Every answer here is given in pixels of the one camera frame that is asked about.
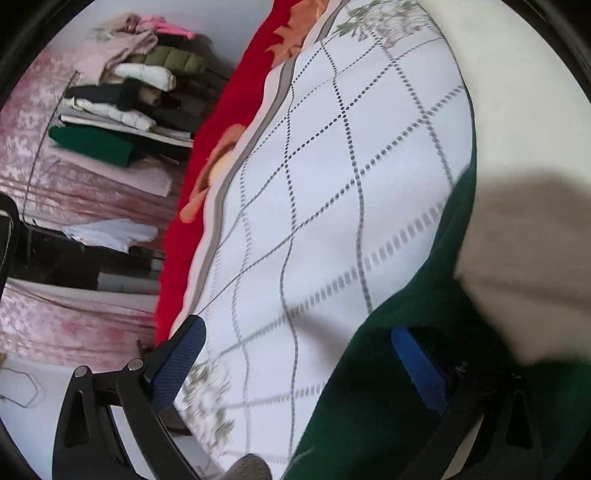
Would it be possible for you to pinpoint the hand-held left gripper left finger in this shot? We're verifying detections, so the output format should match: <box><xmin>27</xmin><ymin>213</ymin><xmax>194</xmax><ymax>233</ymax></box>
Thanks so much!
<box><xmin>52</xmin><ymin>315</ymin><xmax>207</xmax><ymax>480</ymax></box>

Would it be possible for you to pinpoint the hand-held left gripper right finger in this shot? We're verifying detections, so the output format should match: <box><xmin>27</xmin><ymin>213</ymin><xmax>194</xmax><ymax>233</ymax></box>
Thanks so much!
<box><xmin>392</xmin><ymin>326</ymin><xmax>549</xmax><ymax>480</ymax></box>

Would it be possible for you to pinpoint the dark green striped sweater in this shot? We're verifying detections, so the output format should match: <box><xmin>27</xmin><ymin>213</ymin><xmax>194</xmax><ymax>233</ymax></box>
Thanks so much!
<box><xmin>281</xmin><ymin>161</ymin><xmax>591</xmax><ymax>480</ymax></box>

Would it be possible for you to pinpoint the pile of assorted clothes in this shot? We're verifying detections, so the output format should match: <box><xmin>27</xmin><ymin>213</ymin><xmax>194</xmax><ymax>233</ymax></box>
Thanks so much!
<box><xmin>48</xmin><ymin>14</ymin><xmax>232</xmax><ymax>169</ymax></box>

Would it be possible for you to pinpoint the white garment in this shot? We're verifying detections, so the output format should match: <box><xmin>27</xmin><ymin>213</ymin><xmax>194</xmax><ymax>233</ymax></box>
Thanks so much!
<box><xmin>62</xmin><ymin>218</ymin><xmax>161</xmax><ymax>253</ymax></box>

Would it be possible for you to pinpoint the white lattice printed mat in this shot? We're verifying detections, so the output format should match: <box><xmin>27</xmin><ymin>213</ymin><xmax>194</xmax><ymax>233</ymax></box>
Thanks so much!
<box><xmin>168</xmin><ymin>0</ymin><xmax>477</xmax><ymax>480</ymax></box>

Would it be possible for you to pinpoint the pink floral cloth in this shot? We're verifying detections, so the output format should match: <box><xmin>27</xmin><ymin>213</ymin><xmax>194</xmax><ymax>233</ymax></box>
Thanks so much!
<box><xmin>0</xmin><ymin>46</ymin><xmax>185</xmax><ymax>370</ymax></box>

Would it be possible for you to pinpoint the white cloth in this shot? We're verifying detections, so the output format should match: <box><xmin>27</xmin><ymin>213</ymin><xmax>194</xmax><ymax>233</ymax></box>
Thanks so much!
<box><xmin>422</xmin><ymin>0</ymin><xmax>591</xmax><ymax>367</ymax></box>

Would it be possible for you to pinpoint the red floral blanket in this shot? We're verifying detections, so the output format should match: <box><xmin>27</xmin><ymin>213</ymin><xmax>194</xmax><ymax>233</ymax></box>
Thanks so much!
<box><xmin>154</xmin><ymin>0</ymin><xmax>345</xmax><ymax>347</ymax></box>

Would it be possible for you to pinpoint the wire hanger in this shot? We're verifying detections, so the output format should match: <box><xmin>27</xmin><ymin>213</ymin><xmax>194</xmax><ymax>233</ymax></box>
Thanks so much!
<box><xmin>0</xmin><ymin>364</ymin><xmax>49</xmax><ymax>409</ymax></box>

